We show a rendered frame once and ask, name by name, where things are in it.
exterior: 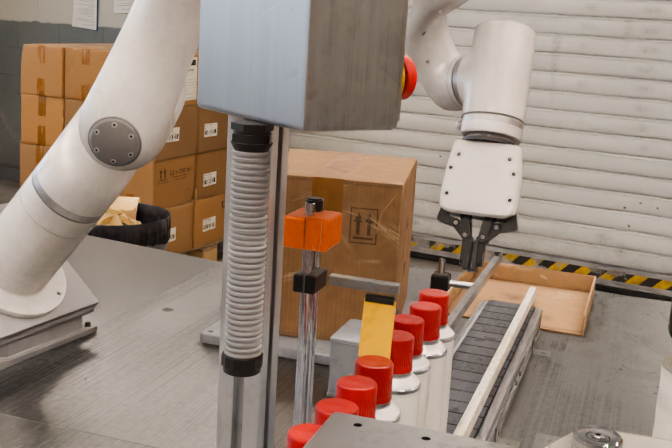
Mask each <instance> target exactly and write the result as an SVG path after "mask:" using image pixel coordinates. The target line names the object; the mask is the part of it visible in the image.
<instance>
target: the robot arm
mask: <svg viewBox="0 0 672 448"><path fill-rule="evenodd" d="M467 1H468V0H413V5H412V8H411V11H410V14H409V17H408V20H407V27H406V41H405V45H406V51H407V54H408V56H409V57H410V58H411V59H412V60H413V62H414V64H415V67H416V70H417V76H418V78H419V80H420V82H421V84H422V85H423V87H424V89H425V90H426V92H427V94H428V95H429V97H430V98H431V99H432V100H433V102H434V103H435V104H436V105H437V106H439V107H440V108H442V109H444V110H447V111H462V114H461V121H459V120H457V121H456V125H455V128H456V130H460V132H461V133H462V134H463V136H464V137H462V138H461V140H455V142H454V144H453V147H452V150H451V153H450V156H449V159H448V163H447V167H446V171H445V175H444V180H443V184H442V189H441V194H440V207H441V208H440V211H439V213H438V215H437V220H438V221H439V222H441V223H443V224H446V225H448V226H451V227H454V228H455V230H456V231H457V232H458V234H459V235H460V236H461V238H462V246H461V252H460V259H459V264H461V265H463V270H464V271H465V272H471V271H472V272H473V273H478V268H479V267H483V264H484V257H485V250H486V244H488V243H489V242H490V241H491V240H492V239H493V238H495V237H496V236H497V235H499V234H500V233H509V232H516V231H517V230H518V220H517V217H518V213H519V207H520V198H521V186H522V149H521V148H520V147H519V146H517V145H519V144H521V142H522V135H523V128H524V121H525V114H526V107H527V100H528V93H529V86H530V79H531V72H532V65H533V58H534V52H535V45H536V38H537V37H536V33H535V31H534V30H533V29H532V28H530V27H528V26H526V25H524V24H521V23H518V22H514V21H508V20H490V21H485V22H482V23H480V24H478V25H477V26H476V28H475V30H474V36H473V43H472V47H471V50H470V51H469V53H468V54H467V55H464V56H462V55H461V54H460V53H459V52H458V51H457V49H456V47H455V45H454V43H453V41H452V38H451V36H450V33H449V30H448V24H447V17H448V13H450V12H452V11H453V10H455V9H456V8H458V7H459V6H461V5H462V4H464V3H466V2H467ZM200 3H201V0H134V2H133V5H132V7H131V9H130V12H129V14H128V16H127V18H126V20H125V23H124V25H123V27H122V29H121V31H120V33H119V35H118V37H117V39H116V41H115V43H114V45H113V47H112V49H111V51H110V53H109V55H108V57H107V59H106V61H105V63H104V65H103V67H102V69H101V71H100V73H99V75H98V77H97V79H96V81H95V83H94V84H93V86H92V88H91V90H90V92H89V94H88V96H87V98H86V100H85V102H84V103H83V105H82V106H81V107H80V109H79V110H78V111H77V113H76V114H75V115H74V117H73V118H72V119H71V121H70V122H69V124H68V125H67V126H66V128H65V129H64V130H63V132H62V133H61V134H60V136H59V137H58V139H57V140H56V141H55V143H54V144H53V145H52V147H51V148H50V149H49V151H48V152H47V153H46V155H45V156H44V157H43V159H42V160H41V161H40V162H39V164H38V165H37V166H36V168H35V169H34V171H33V172H32V173H31V175H30V176H29V177H28V179H27V180H26V181H25V183H24V184H23V185H22V186H21V188H20V189H19V190H18V192H17V193H16V194H15V196H14V197H13V198H12V200H11V201H10V202H9V204H8V205H7V206H6V208H5V209H4V210H3V212H2V213H1V214H0V313H3V314H6V315H9V316H13V317H19V318H36V317H41V316H44V315H46V314H49V313H50V312H52V311H53V310H54V309H56V307H57V306H58V305H59V304H60V302H61V301H62V300H63V298H64V295H65V292H66V278H65V274H64V271H63V268H62V265H63V264H64V263H65V261H66V260H67V259H68V258H69V256H70V255H71V254H72V253H73V252H74V250H75V249H76V248H77V247H78V245H79V244H80V243H81V242H82V241H83V239H84V238H85V237H86V236H87V235H88V233H89V232H90V231H91V230H92V228H93V227H94V226H95V225H96V223H97V222H98V221H99V220H100V219H101V217H102V216H103V215H104V214H105V212H106V211H107V210H108V209H109V208H110V206H111V205H112V204H113V203H114V201H115V200H116V199H117V198H118V196H119V195H120V194H121V192H122V191H123V190H124V188H125V187H126V185H127V184H128V183H129V181H130V180H131V178H132V177H133V175H134V174H135V172H136V171H137V170H138V168H141V167H143V166H145V165H147V164H148V163H150V162H151V161H152V160H153V159H154V158H155V157H156V156H157V155H158V154H159V153H160V151H161V150H162V149H163V147H164V145H165V143H166V141H167V139H168V138H169V136H170V134H171V132H172V130H173V128H174V126H175V124H176V122H177V120H178V118H179V116H180V113H181V111H182V109H183V106H184V102H185V98H186V83H185V79H186V77H187V74H188V71H189V69H190V66H191V64H192V61H193V59H194V56H195V54H196V51H197V49H198V46H199V34H200ZM450 215H451V216H450ZM452 216H453V217H452ZM454 217H458V218H460V220H459V219H458V218H454ZM472 219H473V220H481V221H483V222H482V225H481V228H480V232H479V235H478V236H477V237H476V240H475V241H474V242H473V240H474V238H473V237H472ZM495 222H498V223H495Z"/></svg>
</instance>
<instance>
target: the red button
mask: <svg viewBox="0 0 672 448"><path fill-rule="evenodd" d="M404 69H405V82H404V88H403V92H402V96H401V100H405V99H407V98H409V97H410V96H411V95H412V93H413V92H414V90H415V87H416V83H417V70H416V67H415V64H414V62H413V60H412V59H411V58H410V57H409V56H407V55H404Z"/></svg>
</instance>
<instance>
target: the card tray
mask: <svg viewBox="0 0 672 448"><path fill-rule="evenodd" d="M488 263H489V261H484V264H483V267H479V268H478V273H473V272H472V271H471V272H465V271H464V272H463V273H462V274H461V275H460V276H459V278H458V279H457V280H456V281H463V282H470V283H474V282H475V281H476V279H477V278H478V277H479V275H480V274H481V273H482V271H483V270H484V269H485V267H486V266H487V265H488ZM595 283H596V276H591V275H584V274H576V273H569V272H562V271H554V270H547V269H540V268H533V267H525V266H518V265H511V264H503V263H500V264H499V266H498V267H497V268H496V270H495V271H494V273H493V274H492V275H491V277H490V278H489V280H488V281H487V282H486V284H485V285H484V287H483V288H482V290H481V291H480V292H479V294H478V295H477V297H476V298H475V299H474V301H473V302H472V304H471V305H470V306H469V308H468V309H467V311H466V312H465V314H464V315H463V316H462V318H468V319H469V318H470V317H471V315H472V314H473V312H474V311H475V309H476V308H477V306H478V305H479V304H480V302H481V301H482V300H486V301H489V299H491V300H498V301H504V302H511V303H518V304H521V303H522V301H523V299H524V298H525V296H526V294H527V292H528V290H529V288H530V287H536V288H537V289H536V298H535V300H534V302H533V304H532V306H535V308H539V309H542V315H541V324H540V330H544V331H550V332H557V333H563V334H570V335H576V336H582V337H583V336H584V332H585V328H586V324H587V320H588V316H589V312H590V309H591V305H592V301H593V297H594V292H595ZM467 291H468V289H461V288H454V287H450V289H449V290H448V291H447V292H448V293H449V295H450V296H449V309H448V316H449V315H450V313H451V312H452V311H453V309H454V308H455V307H456V306H457V304H458V303H459V302H460V300H461V299H462V298H463V296H464V295H465V294H466V292H467Z"/></svg>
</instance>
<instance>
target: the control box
mask: <svg viewBox="0 0 672 448"><path fill-rule="evenodd" d="M407 13H408V0H201V3H200V34H199V64H198V95H197V103H198V106H199V107H200V108H203V109H207V110H211V111H215V112H220V113H224V114H228V115H233V116H237V117H241V118H245V119H250V120H254V121H258V122H262V123H267V124H271V125H275V126H279V127H284V128H288V129H292V130H297V131H301V132H336V131H371V130H391V129H394V128H396V126H397V122H398V121H399V120H400V110H401V96H402V92H403V88H404V82H405V69H404V55H405V41H406V27H407Z"/></svg>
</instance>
